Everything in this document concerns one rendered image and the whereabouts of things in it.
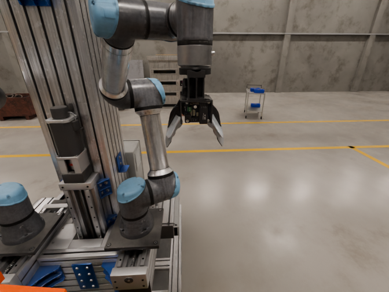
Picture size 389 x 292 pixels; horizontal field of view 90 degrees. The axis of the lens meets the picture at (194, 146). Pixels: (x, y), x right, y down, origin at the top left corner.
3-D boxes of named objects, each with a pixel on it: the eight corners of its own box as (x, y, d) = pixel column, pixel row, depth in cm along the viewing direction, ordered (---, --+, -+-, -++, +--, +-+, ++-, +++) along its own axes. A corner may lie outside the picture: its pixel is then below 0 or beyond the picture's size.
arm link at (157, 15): (136, 4, 47) (150, -8, 38) (178, 10, 52) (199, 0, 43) (140, 42, 50) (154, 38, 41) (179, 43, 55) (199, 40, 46)
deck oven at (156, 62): (151, 108, 733) (146, 55, 659) (155, 102, 833) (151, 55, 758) (188, 108, 739) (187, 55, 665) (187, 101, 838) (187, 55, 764)
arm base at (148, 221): (124, 214, 96) (121, 198, 92) (156, 212, 97) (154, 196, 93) (115, 240, 82) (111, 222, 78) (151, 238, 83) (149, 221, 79)
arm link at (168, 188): (145, 201, 92) (121, 82, 83) (174, 191, 98) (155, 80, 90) (152, 210, 81) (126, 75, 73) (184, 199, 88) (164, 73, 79)
